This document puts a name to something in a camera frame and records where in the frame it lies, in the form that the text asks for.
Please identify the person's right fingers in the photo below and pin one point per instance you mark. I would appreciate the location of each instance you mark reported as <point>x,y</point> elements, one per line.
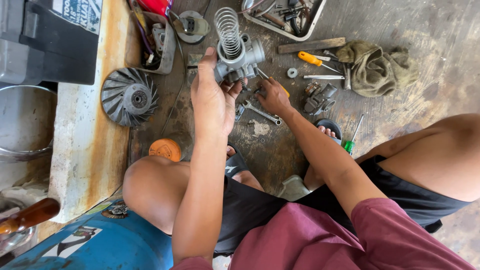
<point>261,91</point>

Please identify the black toolbox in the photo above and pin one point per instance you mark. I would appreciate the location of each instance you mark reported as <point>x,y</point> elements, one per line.
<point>48,37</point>

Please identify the red packet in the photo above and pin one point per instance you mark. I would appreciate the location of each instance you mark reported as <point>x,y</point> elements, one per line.
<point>156,6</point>

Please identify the dark metal carburetor part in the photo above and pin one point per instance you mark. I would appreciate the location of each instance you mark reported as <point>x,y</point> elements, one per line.
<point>319,99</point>

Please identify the wooden stick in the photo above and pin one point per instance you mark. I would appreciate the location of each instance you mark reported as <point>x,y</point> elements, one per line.
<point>311,45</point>

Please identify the maroon shirt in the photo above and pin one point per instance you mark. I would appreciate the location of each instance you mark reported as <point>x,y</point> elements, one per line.
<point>322,240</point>

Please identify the silver combination wrench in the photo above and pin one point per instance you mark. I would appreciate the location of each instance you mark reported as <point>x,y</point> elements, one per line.
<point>261,112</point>

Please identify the silver metal basin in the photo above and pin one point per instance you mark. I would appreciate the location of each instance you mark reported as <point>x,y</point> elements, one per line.
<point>24,123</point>

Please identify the person's right hand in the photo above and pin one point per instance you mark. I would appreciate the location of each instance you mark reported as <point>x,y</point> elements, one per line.
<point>275,98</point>

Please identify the silver metal rod tool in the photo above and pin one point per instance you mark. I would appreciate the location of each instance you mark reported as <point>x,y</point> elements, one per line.
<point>323,77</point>

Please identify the round metal disc part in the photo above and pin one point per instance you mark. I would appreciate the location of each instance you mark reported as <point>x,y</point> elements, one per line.
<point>190,26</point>

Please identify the black sandal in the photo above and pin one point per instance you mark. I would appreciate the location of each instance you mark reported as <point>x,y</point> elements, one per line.
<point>234,164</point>
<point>330,127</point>

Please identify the black shorts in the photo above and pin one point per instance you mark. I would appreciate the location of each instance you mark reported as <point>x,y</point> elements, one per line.
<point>262,210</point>

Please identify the metal tray of parts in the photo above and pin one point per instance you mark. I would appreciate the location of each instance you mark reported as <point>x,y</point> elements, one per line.
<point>283,17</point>

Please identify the small grey round nut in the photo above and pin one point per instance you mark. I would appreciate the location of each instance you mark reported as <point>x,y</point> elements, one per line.
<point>292,72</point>

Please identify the black right sandal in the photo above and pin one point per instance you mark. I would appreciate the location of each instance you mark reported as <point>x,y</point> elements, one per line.
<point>330,127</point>

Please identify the grey carburetor with spring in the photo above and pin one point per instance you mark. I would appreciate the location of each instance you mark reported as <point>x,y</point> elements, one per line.
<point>237,52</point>

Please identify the blue stickered drum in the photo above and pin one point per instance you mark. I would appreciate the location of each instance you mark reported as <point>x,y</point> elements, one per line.
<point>101,243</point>

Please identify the grey finned pulley fan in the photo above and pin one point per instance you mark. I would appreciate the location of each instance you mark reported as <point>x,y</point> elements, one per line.
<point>129,97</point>

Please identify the person's left hand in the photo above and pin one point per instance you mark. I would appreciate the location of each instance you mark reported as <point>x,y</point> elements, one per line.
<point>212,103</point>

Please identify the black left sandal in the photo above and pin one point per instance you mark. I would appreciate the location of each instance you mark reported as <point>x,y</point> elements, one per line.
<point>234,164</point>

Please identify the orange round lid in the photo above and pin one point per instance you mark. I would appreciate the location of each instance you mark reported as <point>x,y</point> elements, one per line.
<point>165,149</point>

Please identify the olive green rag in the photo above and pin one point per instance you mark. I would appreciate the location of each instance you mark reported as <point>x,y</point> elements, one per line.
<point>375,69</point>

